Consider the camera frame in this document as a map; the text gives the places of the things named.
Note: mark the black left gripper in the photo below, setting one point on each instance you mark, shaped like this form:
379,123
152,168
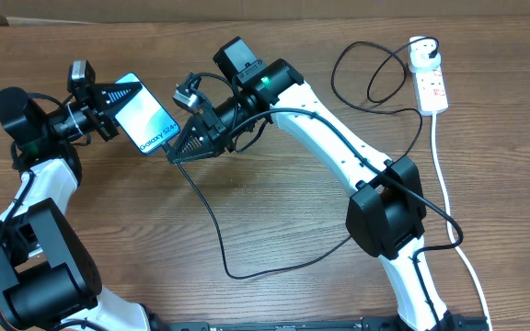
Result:
105,94

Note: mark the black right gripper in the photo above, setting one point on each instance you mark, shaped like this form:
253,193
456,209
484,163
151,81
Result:
197,130

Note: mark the blue Samsung Galaxy smartphone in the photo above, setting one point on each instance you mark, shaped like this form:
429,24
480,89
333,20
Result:
146,122

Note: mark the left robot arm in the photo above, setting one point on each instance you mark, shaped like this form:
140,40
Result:
47,278

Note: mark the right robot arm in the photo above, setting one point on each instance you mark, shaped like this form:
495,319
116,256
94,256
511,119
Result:
386,206

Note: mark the white charger plug adapter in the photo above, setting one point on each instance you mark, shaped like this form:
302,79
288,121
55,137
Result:
424,54

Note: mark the white power strip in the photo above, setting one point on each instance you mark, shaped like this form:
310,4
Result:
430,92

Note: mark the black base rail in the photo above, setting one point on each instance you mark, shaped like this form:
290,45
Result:
451,322

